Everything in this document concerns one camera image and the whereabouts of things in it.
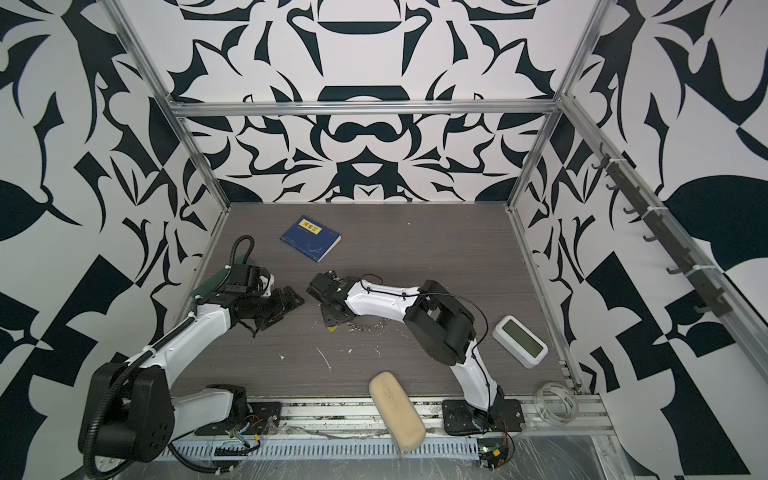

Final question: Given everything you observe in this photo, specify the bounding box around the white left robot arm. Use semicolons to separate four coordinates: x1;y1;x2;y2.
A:
78;263;304;462

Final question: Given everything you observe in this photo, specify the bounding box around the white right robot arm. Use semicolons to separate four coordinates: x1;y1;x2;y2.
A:
307;271;504;425

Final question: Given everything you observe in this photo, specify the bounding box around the green flat case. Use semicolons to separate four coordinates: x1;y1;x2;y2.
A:
190;266;245;299

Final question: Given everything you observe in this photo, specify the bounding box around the blue book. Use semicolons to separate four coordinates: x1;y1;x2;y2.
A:
280;215;341;263

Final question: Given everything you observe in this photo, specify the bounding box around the beige glasses case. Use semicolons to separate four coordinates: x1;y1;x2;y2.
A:
369;371;427;453

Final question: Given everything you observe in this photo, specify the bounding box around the white digital clock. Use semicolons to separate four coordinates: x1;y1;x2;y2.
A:
492;315;549;369

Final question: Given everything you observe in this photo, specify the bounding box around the small circuit board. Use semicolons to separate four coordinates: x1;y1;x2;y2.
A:
477;435;516;470

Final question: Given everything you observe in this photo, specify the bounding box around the clear tape roll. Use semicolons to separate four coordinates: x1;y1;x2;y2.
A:
534;382;580;427

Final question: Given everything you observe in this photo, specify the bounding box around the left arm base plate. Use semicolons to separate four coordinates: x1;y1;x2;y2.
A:
194;401;282;436

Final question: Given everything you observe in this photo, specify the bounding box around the white slotted cable duct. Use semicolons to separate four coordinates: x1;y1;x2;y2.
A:
119;436;481;462

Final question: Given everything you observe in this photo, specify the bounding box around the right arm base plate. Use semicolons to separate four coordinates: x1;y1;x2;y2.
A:
441;396;525;436

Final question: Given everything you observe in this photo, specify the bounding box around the grey wall hook rack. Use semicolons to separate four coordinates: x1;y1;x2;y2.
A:
594;146;733;317

